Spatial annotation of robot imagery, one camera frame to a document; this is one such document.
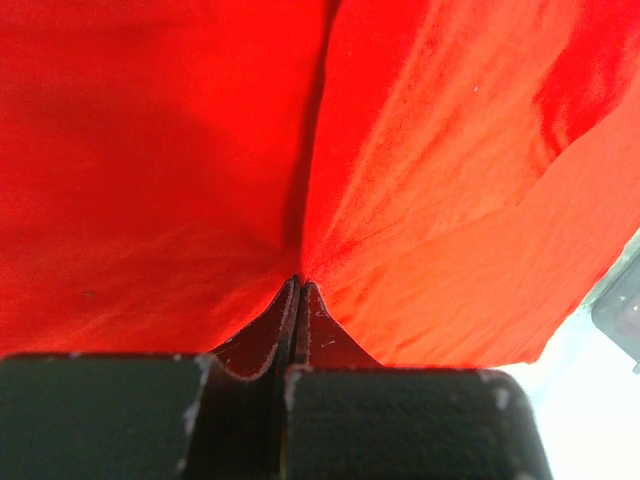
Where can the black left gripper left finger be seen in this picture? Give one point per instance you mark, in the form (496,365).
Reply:
(212,415)

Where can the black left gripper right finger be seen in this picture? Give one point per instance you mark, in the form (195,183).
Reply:
(349,417)

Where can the red t shirt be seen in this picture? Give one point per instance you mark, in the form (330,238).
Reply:
(454,175)

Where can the clear plastic storage bin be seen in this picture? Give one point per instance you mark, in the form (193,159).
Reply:
(615,311)

